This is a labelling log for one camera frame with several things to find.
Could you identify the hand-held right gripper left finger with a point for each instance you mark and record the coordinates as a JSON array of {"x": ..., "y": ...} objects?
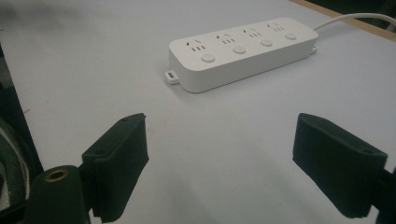
[{"x": 116, "y": 168}]

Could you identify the dark chair with white stripe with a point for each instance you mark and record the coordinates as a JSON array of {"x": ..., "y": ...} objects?
[{"x": 11, "y": 161}]

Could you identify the white power strip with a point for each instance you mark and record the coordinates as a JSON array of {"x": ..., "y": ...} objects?
[{"x": 241, "y": 53}]

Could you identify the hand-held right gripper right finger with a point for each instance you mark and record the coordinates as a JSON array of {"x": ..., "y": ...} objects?
[{"x": 336, "y": 161}]

